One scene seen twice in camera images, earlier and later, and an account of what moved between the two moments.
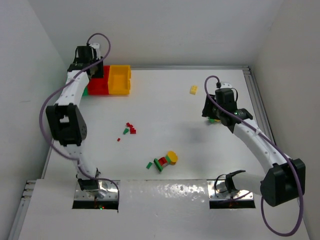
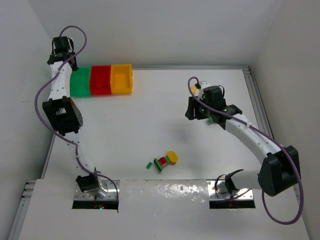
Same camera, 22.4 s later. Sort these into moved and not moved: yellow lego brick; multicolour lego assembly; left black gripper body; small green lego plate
Moved: left black gripper body
Not moved: multicolour lego assembly; yellow lego brick; small green lego plate
